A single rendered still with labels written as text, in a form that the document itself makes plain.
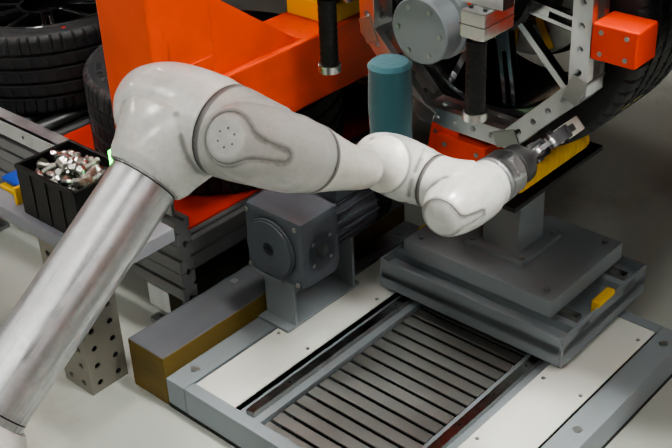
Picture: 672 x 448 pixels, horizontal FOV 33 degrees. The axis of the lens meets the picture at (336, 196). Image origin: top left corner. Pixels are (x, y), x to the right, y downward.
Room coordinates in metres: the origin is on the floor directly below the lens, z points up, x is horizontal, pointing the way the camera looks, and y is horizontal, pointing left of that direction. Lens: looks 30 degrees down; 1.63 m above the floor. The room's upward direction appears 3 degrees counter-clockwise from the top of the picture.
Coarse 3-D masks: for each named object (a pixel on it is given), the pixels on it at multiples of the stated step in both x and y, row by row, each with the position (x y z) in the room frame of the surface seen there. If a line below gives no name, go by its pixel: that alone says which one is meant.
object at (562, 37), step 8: (552, 0) 2.13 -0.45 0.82; (560, 0) 2.12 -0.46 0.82; (568, 0) 2.11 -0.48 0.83; (568, 8) 2.10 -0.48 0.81; (536, 24) 2.15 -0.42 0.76; (552, 24) 2.13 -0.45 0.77; (520, 32) 2.18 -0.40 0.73; (552, 32) 2.13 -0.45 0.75; (560, 32) 2.11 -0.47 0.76; (568, 32) 2.10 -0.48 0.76; (520, 40) 2.18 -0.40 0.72; (552, 40) 2.13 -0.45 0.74; (560, 40) 2.11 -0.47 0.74; (568, 40) 2.10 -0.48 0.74; (520, 48) 2.18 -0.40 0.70; (528, 48) 2.16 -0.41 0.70; (552, 48) 2.13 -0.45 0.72; (560, 48) 2.11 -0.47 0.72
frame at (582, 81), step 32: (384, 0) 2.22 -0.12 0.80; (576, 0) 1.87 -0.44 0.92; (608, 0) 1.88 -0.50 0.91; (384, 32) 2.19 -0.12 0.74; (576, 32) 1.87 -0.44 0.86; (416, 64) 2.17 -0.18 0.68; (576, 64) 1.86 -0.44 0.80; (416, 96) 2.11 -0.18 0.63; (448, 96) 2.13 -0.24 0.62; (576, 96) 1.86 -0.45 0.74; (448, 128) 2.06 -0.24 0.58; (480, 128) 2.00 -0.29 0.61; (512, 128) 1.95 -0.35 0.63
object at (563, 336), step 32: (384, 256) 2.22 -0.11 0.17; (416, 288) 2.14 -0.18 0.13; (448, 288) 2.08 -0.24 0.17; (480, 288) 2.08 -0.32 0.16; (608, 288) 2.03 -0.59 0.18; (640, 288) 2.12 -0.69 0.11; (480, 320) 2.02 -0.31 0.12; (512, 320) 1.96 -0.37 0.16; (544, 320) 1.96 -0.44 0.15; (576, 320) 1.93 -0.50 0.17; (608, 320) 2.02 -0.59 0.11; (544, 352) 1.90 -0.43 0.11; (576, 352) 1.92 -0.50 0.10
